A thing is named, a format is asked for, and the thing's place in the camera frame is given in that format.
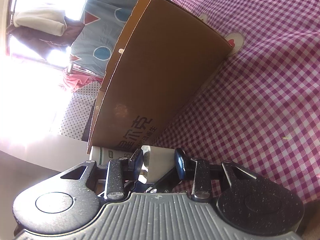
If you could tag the purple checkered tablecloth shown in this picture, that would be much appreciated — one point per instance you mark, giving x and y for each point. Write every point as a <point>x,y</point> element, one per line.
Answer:
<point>262,108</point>

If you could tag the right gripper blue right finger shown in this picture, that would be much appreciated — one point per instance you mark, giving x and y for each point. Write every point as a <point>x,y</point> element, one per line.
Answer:
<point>184,165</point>

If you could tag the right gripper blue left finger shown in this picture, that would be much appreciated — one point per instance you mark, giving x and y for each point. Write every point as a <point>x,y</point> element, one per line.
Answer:
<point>134,165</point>

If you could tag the white power adapter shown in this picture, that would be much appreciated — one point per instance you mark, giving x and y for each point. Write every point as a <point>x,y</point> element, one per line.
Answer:
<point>157,162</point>

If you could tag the brown cardboard box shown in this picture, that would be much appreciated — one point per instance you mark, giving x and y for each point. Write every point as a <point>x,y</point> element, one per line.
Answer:
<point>163,57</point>

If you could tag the white supplement bottle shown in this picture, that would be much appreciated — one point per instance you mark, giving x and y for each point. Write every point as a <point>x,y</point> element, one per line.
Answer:
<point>103,155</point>

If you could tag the white folded towel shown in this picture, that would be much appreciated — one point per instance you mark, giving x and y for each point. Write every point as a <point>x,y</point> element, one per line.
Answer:
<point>46,20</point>

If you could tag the polka dot white cloth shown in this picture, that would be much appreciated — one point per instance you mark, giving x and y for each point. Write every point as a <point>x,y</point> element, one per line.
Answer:
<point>77,117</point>

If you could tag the pink hanging garment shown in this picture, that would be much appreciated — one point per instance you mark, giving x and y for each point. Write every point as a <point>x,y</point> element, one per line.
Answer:
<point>73,80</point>

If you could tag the blue patterned bedsheet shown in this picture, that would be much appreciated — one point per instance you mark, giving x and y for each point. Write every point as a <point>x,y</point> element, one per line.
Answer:
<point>104,21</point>

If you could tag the dark brown hanging garment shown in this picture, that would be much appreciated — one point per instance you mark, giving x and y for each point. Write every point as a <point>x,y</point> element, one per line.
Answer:
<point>43,43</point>

